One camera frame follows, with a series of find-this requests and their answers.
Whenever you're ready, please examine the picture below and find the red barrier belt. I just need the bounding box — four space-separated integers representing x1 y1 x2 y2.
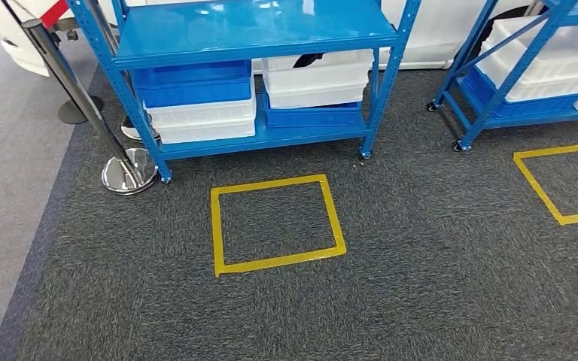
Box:
39 0 71 30

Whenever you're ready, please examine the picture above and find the yellow floor tape square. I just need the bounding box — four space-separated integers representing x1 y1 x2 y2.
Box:
210 173 348 279

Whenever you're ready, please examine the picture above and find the white car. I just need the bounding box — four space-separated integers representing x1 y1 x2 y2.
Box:
0 0 537 79

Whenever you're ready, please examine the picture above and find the black stanchion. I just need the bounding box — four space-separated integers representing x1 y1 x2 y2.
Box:
0 0 105 126

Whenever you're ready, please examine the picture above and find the blue metal shelf rack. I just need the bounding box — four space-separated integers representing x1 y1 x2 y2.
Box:
425 0 578 153
67 0 423 185

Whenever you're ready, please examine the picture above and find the large white plastic box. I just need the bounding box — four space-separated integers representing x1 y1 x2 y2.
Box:
475 15 578 104

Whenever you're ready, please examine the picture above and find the black part in box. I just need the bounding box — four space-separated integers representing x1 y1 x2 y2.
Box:
292 51 327 70

